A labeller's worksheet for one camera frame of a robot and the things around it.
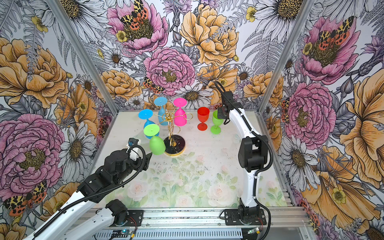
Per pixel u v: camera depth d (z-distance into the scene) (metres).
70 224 0.45
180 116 0.91
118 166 0.53
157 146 0.77
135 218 0.74
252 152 0.54
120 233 0.72
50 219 0.43
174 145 0.99
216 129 1.08
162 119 0.79
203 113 1.02
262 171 0.55
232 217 0.74
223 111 0.70
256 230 0.71
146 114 0.79
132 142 0.61
